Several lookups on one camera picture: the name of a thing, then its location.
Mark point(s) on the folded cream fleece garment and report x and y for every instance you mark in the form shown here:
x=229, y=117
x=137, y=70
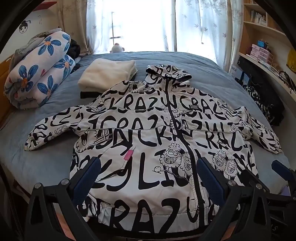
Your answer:
x=104, y=71

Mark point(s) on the rolled blue floral blanket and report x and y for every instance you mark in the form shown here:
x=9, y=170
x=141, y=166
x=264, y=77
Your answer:
x=34, y=76

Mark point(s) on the small plush toy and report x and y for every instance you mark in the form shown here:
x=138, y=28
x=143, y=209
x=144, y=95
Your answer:
x=116, y=48

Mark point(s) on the wooden bookshelf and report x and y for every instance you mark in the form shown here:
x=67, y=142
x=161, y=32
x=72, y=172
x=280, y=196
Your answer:
x=254, y=25

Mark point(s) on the sheer white curtain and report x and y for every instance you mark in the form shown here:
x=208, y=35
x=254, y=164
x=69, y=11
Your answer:
x=99, y=25
x=208, y=27

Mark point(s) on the yellow item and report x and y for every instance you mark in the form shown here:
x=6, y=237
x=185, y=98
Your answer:
x=291, y=59

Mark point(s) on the folded black garment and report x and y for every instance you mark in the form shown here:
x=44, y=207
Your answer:
x=89, y=94

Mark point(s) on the black white patterned cloth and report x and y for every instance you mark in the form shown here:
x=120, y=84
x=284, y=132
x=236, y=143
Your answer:
x=256, y=99

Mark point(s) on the dark clothing pile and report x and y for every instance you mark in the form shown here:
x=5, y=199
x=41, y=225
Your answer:
x=75, y=49

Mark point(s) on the beige patterned curtain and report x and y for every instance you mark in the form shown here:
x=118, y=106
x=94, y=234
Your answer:
x=71, y=20

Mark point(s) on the grey cloth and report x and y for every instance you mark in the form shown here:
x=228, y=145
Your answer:
x=27, y=45

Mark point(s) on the red wall shelf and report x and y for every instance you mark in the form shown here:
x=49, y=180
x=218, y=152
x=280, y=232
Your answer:
x=46, y=2

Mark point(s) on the row of books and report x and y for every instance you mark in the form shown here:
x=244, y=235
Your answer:
x=259, y=17

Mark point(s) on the white cardboard box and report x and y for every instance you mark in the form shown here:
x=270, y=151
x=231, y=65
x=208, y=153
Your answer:
x=235, y=70

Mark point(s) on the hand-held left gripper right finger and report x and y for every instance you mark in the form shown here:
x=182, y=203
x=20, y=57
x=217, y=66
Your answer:
x=211, y=183

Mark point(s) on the white black graffiti print jacket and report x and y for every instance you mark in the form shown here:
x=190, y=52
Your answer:
x=148, y=143

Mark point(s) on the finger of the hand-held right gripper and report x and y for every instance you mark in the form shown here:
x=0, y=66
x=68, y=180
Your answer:
x=251, y=177
x=280, y=167

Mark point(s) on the pink mini drawer organizer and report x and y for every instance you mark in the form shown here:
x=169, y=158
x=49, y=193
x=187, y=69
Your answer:
x=259, y=53

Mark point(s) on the cartoon face wall sticker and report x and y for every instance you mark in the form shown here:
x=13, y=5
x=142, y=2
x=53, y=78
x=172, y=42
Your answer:
x=24, y=27

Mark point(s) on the grey bed blanket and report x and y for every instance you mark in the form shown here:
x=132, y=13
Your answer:
x=208, y=69

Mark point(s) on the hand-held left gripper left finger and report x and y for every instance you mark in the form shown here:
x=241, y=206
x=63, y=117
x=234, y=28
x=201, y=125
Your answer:
x=87, y=179

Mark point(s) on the small blue box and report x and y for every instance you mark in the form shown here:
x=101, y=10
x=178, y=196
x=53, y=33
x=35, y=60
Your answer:
x=261, y=43

